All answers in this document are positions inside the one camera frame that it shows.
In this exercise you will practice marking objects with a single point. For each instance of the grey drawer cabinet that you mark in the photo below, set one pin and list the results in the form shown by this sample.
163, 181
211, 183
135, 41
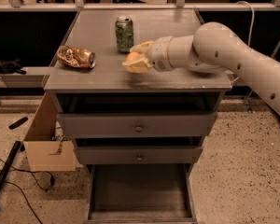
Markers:
109, 89

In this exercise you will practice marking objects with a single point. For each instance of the crushed gold can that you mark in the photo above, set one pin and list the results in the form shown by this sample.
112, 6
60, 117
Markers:
76, 57

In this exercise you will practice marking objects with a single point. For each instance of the orange fruit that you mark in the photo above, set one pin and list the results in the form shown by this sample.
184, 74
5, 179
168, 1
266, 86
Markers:
131, 56

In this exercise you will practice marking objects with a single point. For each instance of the small black floor object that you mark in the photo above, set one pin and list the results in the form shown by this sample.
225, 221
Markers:
18, 123

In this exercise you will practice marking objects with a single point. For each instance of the grey top drawer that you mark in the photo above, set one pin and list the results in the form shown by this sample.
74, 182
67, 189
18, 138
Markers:
126, 125

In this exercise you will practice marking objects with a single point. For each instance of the black pole on floor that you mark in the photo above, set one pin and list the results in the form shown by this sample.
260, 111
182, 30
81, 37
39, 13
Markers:
8, 162

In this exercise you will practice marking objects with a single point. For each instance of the metal railing frame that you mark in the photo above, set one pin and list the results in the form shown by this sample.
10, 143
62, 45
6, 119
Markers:
242, 5

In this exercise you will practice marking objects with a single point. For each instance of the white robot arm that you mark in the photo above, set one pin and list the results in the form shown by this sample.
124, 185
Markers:
213, 48

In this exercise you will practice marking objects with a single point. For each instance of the grey middle drawer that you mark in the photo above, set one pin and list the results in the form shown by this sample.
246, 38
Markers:
137, 155

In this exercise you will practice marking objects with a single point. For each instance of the cardboard box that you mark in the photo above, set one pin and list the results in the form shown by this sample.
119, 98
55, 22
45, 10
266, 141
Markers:
46, 147

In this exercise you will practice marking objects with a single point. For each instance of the black bag on shelf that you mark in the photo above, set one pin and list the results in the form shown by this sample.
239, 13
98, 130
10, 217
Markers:
11, 67

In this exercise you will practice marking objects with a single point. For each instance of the green soda can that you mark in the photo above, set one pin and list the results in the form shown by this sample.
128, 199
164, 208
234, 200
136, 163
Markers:
124, 33

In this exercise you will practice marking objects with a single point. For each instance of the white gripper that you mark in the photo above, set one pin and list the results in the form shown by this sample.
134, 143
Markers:
159, 54

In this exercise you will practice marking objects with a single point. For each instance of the grey bottom drawer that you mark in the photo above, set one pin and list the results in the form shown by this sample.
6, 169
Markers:
140, 194

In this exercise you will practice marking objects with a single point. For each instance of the grey drawer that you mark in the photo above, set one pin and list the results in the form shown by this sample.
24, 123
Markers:
140, 194
137, 155
126, 125

